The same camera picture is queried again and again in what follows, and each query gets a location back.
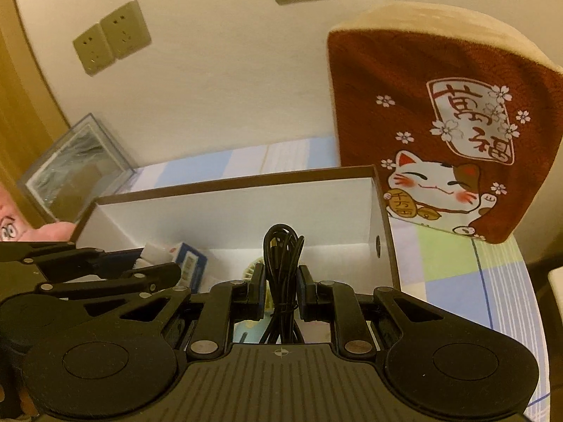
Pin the wooden door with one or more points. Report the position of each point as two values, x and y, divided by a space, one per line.
22 118

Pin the blue medicine box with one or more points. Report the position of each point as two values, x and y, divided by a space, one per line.
191 263

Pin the white wooden chair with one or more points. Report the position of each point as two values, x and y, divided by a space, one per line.
556 283

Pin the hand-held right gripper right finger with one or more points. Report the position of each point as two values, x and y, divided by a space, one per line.
307 299

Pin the brown cardboard box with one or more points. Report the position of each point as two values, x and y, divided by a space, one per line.
264 202

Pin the clear acrylic picture frame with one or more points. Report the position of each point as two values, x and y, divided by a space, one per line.
74 171

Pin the beige wall socket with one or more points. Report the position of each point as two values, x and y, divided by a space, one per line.
127 28
93 50

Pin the mint green handheld fan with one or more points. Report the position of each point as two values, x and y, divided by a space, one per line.
247 272

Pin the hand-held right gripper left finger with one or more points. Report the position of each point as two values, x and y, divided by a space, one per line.
257 299

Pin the pink starfish plush toy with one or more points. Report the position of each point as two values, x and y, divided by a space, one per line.
13 215

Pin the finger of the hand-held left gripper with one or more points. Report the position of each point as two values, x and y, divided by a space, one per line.
132 279
66 259

